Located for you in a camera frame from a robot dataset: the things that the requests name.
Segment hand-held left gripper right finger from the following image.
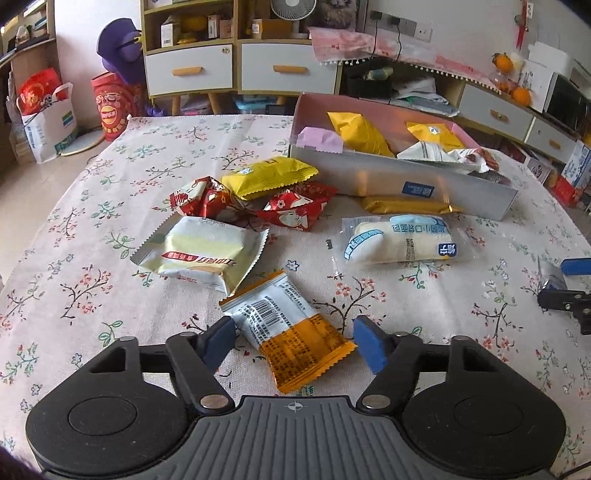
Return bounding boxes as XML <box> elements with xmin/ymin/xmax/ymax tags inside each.
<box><xmin>353</xmin><ymin>316</ymin><xmax>506</xmax><ymax>416</ymax></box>

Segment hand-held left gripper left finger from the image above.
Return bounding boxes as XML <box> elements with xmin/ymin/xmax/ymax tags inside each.
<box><xmin>85</xmin><ymin>316</ymin><xmax>238</xmax><ymax>416</ymax></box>

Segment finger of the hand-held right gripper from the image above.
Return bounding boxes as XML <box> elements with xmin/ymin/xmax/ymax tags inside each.
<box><xmin>538</xmin><ymin>288</ymin><xmax>591</xmax><ymax>335</ymax></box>
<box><xmin>561</xmin><ymin>258</ymin><xmax>591</xmax><ymax>278</ymax></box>

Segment silver snack wrapper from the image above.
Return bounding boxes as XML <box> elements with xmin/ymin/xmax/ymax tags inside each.
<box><xmin>538</xmin><ymin>258</ymin><xmax>565</xmax><ymax>292</ymax></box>

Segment white and orange snack packet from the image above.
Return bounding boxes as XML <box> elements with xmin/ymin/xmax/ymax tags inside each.
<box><xmin>218</xmin><ymin>271</ymin><xmax>358</xmax><ymax>394</ymax></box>

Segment pale yellow white snack packet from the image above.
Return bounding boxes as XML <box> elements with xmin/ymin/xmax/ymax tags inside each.
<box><xmin>130</xmin><ymin>215</ymin><xmax>271</xmax><ymax>297</ymax></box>

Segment clear white bread packet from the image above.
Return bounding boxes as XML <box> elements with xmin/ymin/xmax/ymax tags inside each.
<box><xmin>341</xmin><ymin>213</ymin><xmax>482</xmax><ymax>269</ymax></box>

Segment gold stick snack packet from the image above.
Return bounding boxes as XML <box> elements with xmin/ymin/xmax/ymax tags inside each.
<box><xmin>361</xmin><ymin>195</ymin><xmax>462</xmax><ymax>216</ymax></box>

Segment red and white snack packet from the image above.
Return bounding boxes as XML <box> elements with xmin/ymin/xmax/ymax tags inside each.
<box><xmin>169</xmin><ymin>176</ymin><xmax>245</xmax><ymax>228</ymax></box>
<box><xmin>255</xmin><ymin>181</ymin><xmax>339</xmax><ymax>232</ymax></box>

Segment white box with pink lining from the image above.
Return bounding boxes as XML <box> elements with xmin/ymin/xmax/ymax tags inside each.
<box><xmin>288</xmin><ymin>92</ymin><xmax>519</xmax><ymax>221</ymax></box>

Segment yellow snack packet small label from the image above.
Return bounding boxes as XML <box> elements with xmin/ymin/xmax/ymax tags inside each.
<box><xmin>220</xmin><ymin>157</ymin><xmax>320</xmax><ymax>201</ymax></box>
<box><xmin>405</xmin><ymin>121</ymin><xmax>466</xmax><ymax>152</ymax></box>

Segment white snack bag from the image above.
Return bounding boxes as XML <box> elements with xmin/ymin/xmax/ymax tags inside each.
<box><xmin>396</xmin><ymin>141</ymin><xmax>502</xmax><ymax>175</ymax></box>

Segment large plain yellow snack packet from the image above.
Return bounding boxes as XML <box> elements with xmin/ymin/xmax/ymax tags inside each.
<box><xmin>327</xmin><ymin>112</ymin><xmax>396</xmax><ymax>158</ymax></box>

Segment lilac snack packet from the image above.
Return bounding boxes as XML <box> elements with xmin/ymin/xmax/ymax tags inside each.
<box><xmin>297</xmin><ymin>127</ymin><xmax>343</xmax><ymax>154</ymax></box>

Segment red carton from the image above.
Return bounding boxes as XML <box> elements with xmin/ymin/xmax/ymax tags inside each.
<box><xmin>551</xmin><ymin>175</ymin><xmax>585</xmax><ymax>206</ymax></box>

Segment white printed carton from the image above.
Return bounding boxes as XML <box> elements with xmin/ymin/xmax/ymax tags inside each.
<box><xmin>561</xmin><ymin>141</ymin><xmax>591</xmax><ymax>190</ymax></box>

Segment floral tablecloth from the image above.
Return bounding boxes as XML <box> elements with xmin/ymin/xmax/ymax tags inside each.
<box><xmin>0</xmin><ymin>113</ymin><xmax>591</xmax><ymax>480</ymax></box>

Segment microwave oven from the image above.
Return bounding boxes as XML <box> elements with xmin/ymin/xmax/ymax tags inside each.
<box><xmin>542</xmin><ymin>71</ymin><xmax>591</xmax><ymax>136</ymax></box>

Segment white cardboard box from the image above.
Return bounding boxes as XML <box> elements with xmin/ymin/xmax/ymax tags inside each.
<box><xmin>522</xmin><ymin>41</ymin><xmax>575</xmax><ymax>112</ymax></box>

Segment pile of white teal cloths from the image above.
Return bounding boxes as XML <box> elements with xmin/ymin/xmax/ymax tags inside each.
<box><xmin>394</xmin><ymin>78</ymin><xmax>460</xmax><ymax>116</ymax></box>

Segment small clear storage bin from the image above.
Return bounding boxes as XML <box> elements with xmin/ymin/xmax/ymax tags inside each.
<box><xmin>180</xmin><ymin>92</ymin><xmax>218</xmax><ymax>116</ymax></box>

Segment blue lidded storage bin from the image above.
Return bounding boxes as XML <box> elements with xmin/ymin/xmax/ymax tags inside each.
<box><xmin>233</xmin><ymin>95</ymin><xmax>271</xmax><ymax>115</ymax></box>

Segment white round floor base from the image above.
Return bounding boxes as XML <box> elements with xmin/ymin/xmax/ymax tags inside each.
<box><xmin>60</xmin><ymin>127</ymin><xmax>105</xmax><ymax>155</ymax></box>

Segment red hanging ornament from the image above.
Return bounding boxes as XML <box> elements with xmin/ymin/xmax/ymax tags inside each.
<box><xmin>515</xmin><ymin>0</ymin><xmax>533</xmax><ymax>51</ymax></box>

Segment red printed bucket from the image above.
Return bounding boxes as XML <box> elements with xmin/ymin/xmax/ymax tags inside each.
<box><xmin>90</xmin><ymin>71</ymin><xmax>139</xmax><ymax>141</ymax></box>

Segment white paper shopping bag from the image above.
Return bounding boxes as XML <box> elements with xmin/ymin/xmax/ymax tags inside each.
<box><xmin>18</xmin><ymin>83</ymin><xmax>79</xmax><ymax>163</ymax></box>

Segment pink runner cloth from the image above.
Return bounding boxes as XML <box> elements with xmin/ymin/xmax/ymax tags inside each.
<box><xmin>308</xmin><ymin>25</ymin><xmax>499</xmax><ymax>84</ymax></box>

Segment red gift bag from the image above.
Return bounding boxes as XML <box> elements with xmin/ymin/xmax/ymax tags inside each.
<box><xmin>17</xmin><ymin>68</ymin><xmax>63</xmax><ymax>115</ymax></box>

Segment purple plush toy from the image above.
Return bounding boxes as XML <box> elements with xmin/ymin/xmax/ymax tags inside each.
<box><xmin>97</xmin><ymin>17</ymin><xmax>148</xmax><ymax>86</ymax></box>

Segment small brown boxes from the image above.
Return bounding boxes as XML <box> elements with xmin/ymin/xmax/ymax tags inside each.
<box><xmin>208</xmin><ymin>14</ymin><xmax>234</xmax><ymax>40</ymax></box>

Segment yellow item on shelf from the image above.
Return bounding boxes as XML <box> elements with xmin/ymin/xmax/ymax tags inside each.
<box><xmin>180</xmin><ymin>16</ymin><xmax>208</xmax><ymax>44</ymax></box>

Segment flat cardboard box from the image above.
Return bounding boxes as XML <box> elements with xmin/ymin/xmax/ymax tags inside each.
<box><xmin>250</xmin><ymin>18</ymin><xmax>294</xmax><ymax>38</ymax></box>

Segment wooden shelf cabinet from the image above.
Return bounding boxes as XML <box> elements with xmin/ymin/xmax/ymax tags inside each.
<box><xmin>141</xmin><ymin>0</ymin><xmax>241</xmax><ymax>116</ymax></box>

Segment framed cat picture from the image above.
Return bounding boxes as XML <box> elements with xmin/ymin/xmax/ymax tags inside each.
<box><xmin>318</xmin><ymin>0</ymin><xmax>368</xmax><ymax>29</ymax></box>

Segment wooden bookshelf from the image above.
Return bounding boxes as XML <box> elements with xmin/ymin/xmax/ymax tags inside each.
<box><xmin>0</xmin><ymin>0</ymin><xmax>58</xmax><ymax>125</ymax></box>

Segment white desk fan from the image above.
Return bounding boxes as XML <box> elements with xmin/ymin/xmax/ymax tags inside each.
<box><xmin>270</xmin><ymin>0</ymin><xmax>318</xmax><ymax>37</ymax></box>

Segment white drawer orange handle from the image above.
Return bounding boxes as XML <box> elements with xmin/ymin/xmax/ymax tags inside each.
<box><xmin>525</xmin><ymin>117</ymin><xmax>580</xmax><ymax>163</ymax></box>
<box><xmin>144</xmin><ymin>44</ymin><xmax>234</xmax><ymax>97</ymax></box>
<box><xmin>241</xmin><ymin>43</ymin><xmax>339</xmax><ymax>95</ymax></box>
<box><xmin>459</xmin><ymin>83</ymin><xmax>536</xmax><ymax>141</ymax></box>

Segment wall outlet panel with plugs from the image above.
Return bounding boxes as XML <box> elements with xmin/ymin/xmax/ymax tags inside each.
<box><xmin>372</xmin><ymin>11</ymin><xmax>414</xmax><ymax>32</ymax></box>

